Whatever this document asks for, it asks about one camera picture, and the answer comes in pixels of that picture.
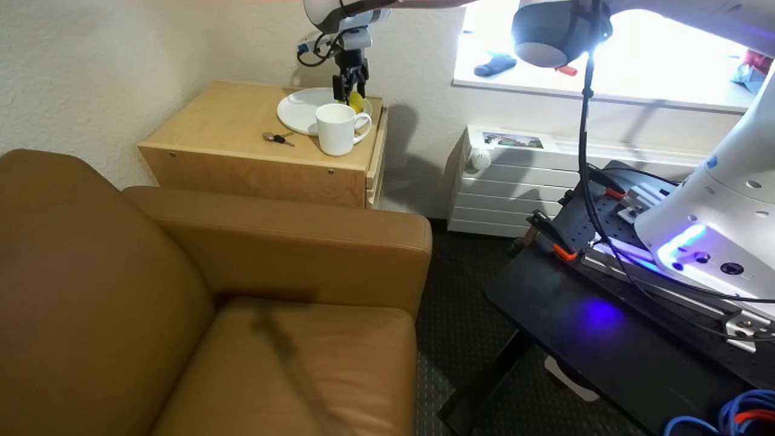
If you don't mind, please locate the white paper on floor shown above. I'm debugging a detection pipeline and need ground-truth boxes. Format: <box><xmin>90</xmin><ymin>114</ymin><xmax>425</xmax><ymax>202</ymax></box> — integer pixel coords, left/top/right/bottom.
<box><xmin>542</xmin><ymin>353</ymin><xmax>601</xmax><ymax>404</ymax></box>

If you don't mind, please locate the blue coiled cable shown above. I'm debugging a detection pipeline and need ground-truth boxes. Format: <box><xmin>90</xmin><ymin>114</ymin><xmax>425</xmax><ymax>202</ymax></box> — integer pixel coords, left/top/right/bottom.
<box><xmin>661</xmin><ymin>388</ymin><xmax>775</xmax><ymax>436</ymax></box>

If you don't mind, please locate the white wall heater unit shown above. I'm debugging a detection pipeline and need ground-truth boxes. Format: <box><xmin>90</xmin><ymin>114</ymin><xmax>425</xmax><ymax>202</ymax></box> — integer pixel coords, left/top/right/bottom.
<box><xmin>445</xmin><ymin>124</ymin><xmax>704</xmax><ymax>239</ymax></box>

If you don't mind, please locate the tan leather armchair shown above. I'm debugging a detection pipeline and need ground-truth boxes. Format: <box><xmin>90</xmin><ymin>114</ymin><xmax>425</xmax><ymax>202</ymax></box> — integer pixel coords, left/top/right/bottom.
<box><xmin>0</xmin><ymin>147</ymin><xmax>436</xmax><ymax>436</ymax></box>

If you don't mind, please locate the red and blue sill item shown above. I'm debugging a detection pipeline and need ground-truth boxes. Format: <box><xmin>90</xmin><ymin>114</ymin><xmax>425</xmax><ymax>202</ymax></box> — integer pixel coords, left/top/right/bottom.
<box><xmin>732</xmin><ymin>47</ymin><xmax>772</xmax><ymax>94</ymax></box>

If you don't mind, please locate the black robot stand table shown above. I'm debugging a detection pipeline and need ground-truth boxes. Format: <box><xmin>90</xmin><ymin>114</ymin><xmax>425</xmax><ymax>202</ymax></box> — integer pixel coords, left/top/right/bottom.
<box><xmin>438</xmin><ymin>157</ymin><xmax>775</xmax><ymax>436</ymax></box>

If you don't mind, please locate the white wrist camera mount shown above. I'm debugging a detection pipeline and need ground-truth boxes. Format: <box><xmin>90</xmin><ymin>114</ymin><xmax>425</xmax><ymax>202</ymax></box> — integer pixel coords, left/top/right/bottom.
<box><xmin>295</xmin><ymin>31</ymin><xmax>342</xmax><ymax>68</ymax></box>

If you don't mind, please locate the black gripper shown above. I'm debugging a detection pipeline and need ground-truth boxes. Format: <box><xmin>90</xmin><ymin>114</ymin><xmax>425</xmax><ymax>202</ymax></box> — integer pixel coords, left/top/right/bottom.
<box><xmin>333</xmin><ymin>27</ymin><xmax>373</xmax><ymax>107</ymax></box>

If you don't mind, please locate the dark blue cloth item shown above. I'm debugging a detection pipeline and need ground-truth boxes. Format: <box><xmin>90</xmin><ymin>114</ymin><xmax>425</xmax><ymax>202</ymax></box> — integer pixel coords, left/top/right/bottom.
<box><xmin>472</xmin><ymin>54</ymin><xmax>519</xmax><ymax>79</ymax></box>

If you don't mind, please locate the small white round object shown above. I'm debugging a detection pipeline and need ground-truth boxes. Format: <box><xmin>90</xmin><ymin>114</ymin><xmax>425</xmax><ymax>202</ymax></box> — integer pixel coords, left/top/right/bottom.
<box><xmin>471</xmin><ymin>144</ymin><xmax>495</xmax><ymax>175</ymax></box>

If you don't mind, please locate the white round plate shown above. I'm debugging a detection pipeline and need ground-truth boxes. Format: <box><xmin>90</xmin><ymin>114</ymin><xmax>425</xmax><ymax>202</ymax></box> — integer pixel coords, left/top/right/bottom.
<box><xmin>276</xmin><ymin>85</ymin><xmax>382</xmax><ymax>137</ymax></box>

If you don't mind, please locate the white ceramic mug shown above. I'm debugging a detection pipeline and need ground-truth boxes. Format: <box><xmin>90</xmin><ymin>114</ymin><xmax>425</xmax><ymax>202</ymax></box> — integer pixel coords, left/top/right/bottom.
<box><xmin>312</xmin><ymin>102</ymin><xmax>376</xmax><ymax>157</ymax></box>

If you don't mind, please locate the light wood nightstand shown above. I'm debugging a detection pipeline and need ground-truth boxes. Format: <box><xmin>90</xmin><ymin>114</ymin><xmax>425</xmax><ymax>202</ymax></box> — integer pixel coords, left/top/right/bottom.
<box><xmin>139</xmin><ymin>79</ymin><xmax>389</xmax><ymax>211</ymax></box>

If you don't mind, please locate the silver metal bracket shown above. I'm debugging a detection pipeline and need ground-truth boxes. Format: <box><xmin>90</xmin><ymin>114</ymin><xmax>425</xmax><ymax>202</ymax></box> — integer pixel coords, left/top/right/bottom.
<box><xmin>721</xmin><ymin>307</ymin><xmax>775</xmax><ymax>357</ymax></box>

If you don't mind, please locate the orange handled clamp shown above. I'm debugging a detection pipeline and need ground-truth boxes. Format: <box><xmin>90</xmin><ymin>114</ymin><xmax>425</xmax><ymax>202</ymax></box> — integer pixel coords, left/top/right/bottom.
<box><xmin>529</xmin><ymin>211</ymin><xmax>582</xmax><ymax>265</ymax></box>

